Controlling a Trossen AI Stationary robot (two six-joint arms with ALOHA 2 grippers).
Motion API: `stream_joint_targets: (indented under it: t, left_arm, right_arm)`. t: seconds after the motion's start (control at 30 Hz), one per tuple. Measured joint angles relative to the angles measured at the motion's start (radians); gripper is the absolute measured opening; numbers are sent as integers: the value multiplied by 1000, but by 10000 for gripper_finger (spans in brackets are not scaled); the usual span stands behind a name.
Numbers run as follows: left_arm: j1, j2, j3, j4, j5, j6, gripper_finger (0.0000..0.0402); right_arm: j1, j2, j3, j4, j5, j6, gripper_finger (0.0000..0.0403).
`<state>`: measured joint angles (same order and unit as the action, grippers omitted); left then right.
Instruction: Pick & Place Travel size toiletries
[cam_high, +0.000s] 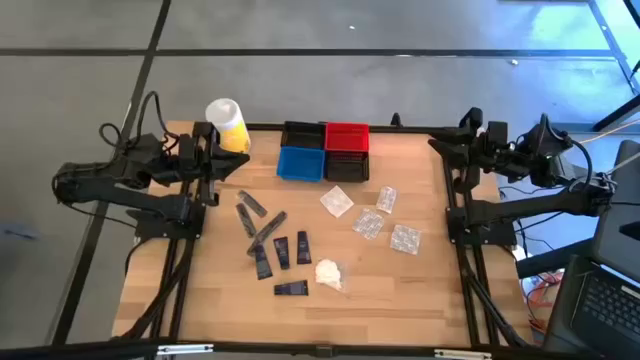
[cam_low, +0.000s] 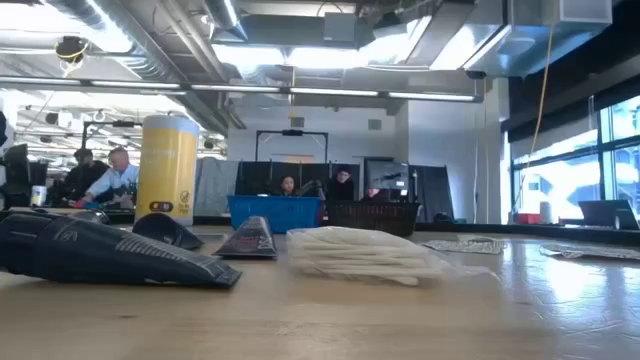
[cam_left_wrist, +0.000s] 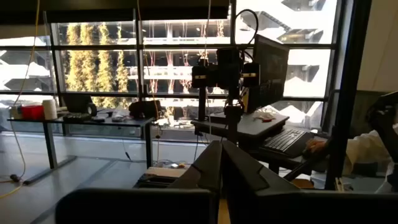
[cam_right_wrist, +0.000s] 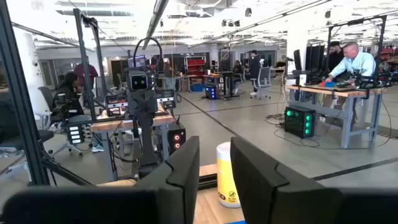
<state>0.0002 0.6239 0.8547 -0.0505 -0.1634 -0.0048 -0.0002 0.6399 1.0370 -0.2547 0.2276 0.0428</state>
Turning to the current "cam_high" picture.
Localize clear adhesive bandage pack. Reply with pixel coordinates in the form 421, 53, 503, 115
351, 208, 386, 241
389, 224, 423, 257
375, 185, 399, 216
319, 184, 355, 219

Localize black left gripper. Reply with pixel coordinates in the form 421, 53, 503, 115
177, 121, 251, 207

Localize black aluminium table frame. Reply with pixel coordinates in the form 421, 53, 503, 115
112, 119, 534, 351

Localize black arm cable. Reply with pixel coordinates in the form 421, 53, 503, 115
98, 91, 176, 151
539, 113, 596, 191

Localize yellow power cable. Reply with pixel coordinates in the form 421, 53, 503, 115
579, 118, 640, 146

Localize white cable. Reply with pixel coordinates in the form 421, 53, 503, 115
604, 149, 640, 176

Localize black stand base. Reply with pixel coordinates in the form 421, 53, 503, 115
517, 239, 596, 279

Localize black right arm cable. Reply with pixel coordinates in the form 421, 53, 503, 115
539, 113, 596, 191

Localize yellow white wipes canister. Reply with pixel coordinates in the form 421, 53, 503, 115
205, 97, 252, 154

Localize long dark slim packet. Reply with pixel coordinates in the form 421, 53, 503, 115
246, 210, 289, 258

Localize red plastic mesh basket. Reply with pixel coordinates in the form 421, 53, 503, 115
324, 122, 371, 153

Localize blue plastic mesh basket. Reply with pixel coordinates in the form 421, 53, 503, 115
276, 146, 327, 183

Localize grey blue desk foot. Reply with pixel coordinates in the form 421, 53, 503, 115
564, 122, 622, 135
0, 219, 39, 241

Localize clear bag of cotton swabs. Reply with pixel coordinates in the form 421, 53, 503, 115
314, 258, 352, 297

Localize silver metal bracket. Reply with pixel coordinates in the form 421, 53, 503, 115
433, 348, 494, 360
156, 343, 215, 357

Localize black laptop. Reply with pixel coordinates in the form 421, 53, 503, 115
542, 254, 640, 360

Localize orange cable bundle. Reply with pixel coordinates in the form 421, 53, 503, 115
522, 272, 551, 334

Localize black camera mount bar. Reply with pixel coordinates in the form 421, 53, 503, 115
0, 338, 640, 360

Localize black side desk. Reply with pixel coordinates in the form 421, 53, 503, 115
589, 0, 640, 132

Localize black plastic mesh basket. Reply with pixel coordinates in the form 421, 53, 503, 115
324, 149, 371, 183
280, 120, 327, 150

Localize dark blue toiletry tube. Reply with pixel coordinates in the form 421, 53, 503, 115
296, 230, 313, 266
253, 243, 274, 281
272, 236, 292, 272
273, 279, 310, 298

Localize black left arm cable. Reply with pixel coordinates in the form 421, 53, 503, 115
98, 91, 176, 151

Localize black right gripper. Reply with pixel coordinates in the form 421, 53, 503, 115
428, 106, 511, 195

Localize black monitor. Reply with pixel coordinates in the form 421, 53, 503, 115
592, 139, 640, 284

